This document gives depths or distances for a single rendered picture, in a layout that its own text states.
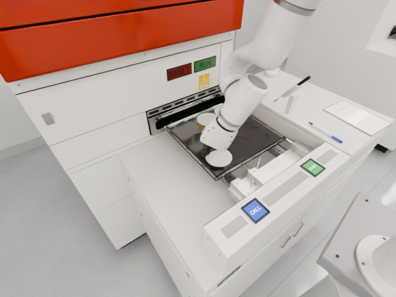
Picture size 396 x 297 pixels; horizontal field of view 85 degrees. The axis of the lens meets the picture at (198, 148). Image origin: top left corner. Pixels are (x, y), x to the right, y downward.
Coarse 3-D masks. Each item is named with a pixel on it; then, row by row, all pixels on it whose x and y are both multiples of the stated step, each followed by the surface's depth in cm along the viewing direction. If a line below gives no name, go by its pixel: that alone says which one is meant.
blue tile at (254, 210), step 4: (252, 204) 59; (256, 204) 59; (244, 208) 58; (248, 208) 58; (252, 208) 58; (256, 208) 58; (260, 208) 58; (248, 212) 57; (252, 212) 57; (256, 212) 57; (260, 212) 57; (264, 212) 57; (252, 216) 56; (256, 216) 56; (260, 216) 56; (256, 220) 55
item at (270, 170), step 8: (288, 152) 85; (272, 160) 82; (280, 160) 82; (288, 160) 82; (296, 160) 82; (264, 168) 79; (272, 168) 79; (280, 168) 79; (272, 176) 77; (248, 184) 74; (232, 192) 72
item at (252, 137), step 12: (180, 120) 97; (192, 120) 97; (252, 120) 97; (180, 132) 91; (192, 132) 91; (240, 132) 91; (252, 132) 91; (264, 132) 91; (192, 144) 86; (240, 144) 86; (252, 144) 86; (264, 144) 86; (240, 156) 81; (216, 168) 77; (228, 168) 77
